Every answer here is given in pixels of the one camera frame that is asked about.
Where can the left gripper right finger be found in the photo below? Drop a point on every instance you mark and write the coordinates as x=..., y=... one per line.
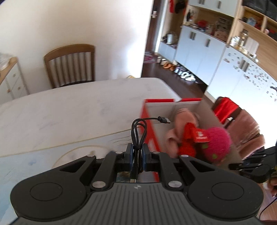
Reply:
x=162, y=164

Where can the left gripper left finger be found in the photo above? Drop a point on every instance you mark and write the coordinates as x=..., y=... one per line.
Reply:
x=108, y=167

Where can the red and white cardboard box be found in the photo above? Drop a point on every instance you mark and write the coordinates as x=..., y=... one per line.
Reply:
x=160, y=114

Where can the pink strawberry plush hat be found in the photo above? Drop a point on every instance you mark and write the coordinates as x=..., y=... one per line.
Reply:
x=218, y=145

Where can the red knotted cloth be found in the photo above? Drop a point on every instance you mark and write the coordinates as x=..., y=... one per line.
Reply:
x=188, y=140

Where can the wooden chair beside table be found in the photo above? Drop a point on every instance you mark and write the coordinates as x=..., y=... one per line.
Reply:
x=241, y=126

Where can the pink fleece garment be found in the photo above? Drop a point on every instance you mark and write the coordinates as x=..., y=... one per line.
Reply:
x=173, y=136

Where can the red cloth on chair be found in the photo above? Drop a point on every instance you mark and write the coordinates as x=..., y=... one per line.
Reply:
x=223, y=108

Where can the row of shoes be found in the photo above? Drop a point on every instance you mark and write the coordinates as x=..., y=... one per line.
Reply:
x=178, y=69

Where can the white tall cabinet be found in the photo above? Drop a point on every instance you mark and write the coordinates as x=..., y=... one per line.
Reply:
x=226, y=71

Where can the patterned door rug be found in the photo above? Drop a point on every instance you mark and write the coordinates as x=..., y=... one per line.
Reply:
x=150, y=57

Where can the wooden chair behind table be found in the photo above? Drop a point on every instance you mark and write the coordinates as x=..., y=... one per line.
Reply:
x=70, y=65

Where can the white drawer sideboard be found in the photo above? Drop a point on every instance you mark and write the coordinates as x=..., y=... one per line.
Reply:
x=12, y=82

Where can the dark wooden door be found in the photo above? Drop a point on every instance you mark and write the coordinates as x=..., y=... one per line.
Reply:
x=152, y=25

